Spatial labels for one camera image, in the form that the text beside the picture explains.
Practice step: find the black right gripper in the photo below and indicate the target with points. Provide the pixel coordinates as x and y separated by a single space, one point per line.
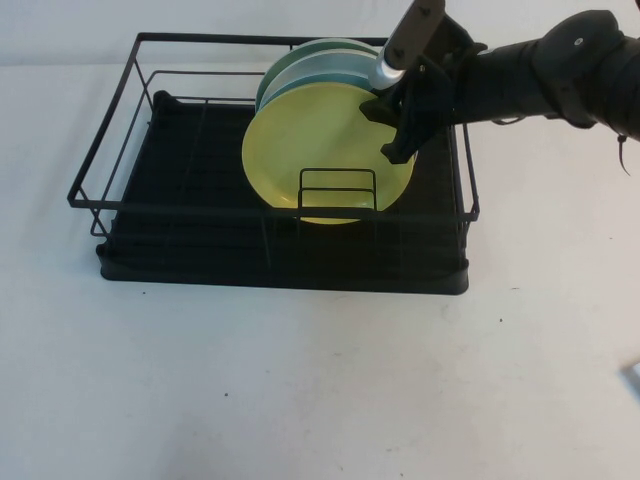
435 95

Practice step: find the yellow-green round plate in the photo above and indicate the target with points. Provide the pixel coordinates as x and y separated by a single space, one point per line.
310 135

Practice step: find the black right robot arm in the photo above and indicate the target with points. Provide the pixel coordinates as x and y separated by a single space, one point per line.
575 65

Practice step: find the light blue round plate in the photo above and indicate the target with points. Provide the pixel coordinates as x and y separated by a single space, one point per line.
325 67

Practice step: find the teal green round plate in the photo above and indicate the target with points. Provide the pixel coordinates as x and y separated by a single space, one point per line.
295 51

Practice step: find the black plastic drip tray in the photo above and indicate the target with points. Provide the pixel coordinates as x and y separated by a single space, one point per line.
250 275

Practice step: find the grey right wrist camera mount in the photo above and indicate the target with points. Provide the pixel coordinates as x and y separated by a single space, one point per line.
410 35

